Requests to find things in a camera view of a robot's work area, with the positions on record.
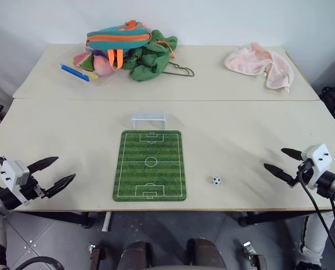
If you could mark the tiny soccer ball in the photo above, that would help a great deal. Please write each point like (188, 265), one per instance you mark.
(216, 180)

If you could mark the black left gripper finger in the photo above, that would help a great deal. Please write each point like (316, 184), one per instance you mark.
(42, 164)
(58, 185)

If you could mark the teal orange backpack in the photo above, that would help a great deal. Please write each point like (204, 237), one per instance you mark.
(116, 38)

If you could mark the green crumpled cloth bag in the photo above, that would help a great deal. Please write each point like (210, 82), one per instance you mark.
(150, 62)

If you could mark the small yellow toy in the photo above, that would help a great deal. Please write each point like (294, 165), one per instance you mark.
(93, 76)

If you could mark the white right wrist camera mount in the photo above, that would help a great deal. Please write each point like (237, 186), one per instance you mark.
(320, 153)

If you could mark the blue plastic strip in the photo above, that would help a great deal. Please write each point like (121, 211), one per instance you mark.
(74, 72)

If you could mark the white table leg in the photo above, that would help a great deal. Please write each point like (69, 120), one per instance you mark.
(107, 221)

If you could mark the small white goal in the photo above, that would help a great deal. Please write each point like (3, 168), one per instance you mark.
(148, 115)

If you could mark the black table crossbar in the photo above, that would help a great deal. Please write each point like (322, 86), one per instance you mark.
(57, 217)
(282, 216)

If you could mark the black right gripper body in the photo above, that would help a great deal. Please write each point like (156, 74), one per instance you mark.
(305, 171)

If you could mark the dark rounded shape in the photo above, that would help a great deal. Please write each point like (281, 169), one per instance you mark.
(134, 254)
(206, 253)

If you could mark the pink fluffy towel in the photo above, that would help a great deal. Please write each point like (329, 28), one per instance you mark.
(254, 62)

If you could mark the clear plastic sleeve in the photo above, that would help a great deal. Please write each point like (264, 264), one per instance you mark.
(103, 79)

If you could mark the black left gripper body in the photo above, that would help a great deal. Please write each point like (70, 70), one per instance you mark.
(30, 189)

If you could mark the watermelon slice toy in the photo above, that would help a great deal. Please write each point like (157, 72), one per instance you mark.
(82, 59)

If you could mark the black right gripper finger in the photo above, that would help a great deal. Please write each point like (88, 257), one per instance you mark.
(294, 153)
(279, 173)

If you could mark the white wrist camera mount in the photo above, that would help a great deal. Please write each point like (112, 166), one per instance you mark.
(13, 173)
(320, 153)

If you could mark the black bag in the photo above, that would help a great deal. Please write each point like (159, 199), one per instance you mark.
(334, 98)

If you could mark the metal caster bracket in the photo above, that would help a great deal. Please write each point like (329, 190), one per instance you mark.
(97, 256)
(254, 254)

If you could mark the green soccer field mat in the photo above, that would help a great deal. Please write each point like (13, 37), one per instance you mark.
(150, 180)

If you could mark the pink plush toy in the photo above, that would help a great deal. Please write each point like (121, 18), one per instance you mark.
(102, 65)

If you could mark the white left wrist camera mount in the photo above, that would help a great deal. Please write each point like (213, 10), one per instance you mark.
(13, 173)

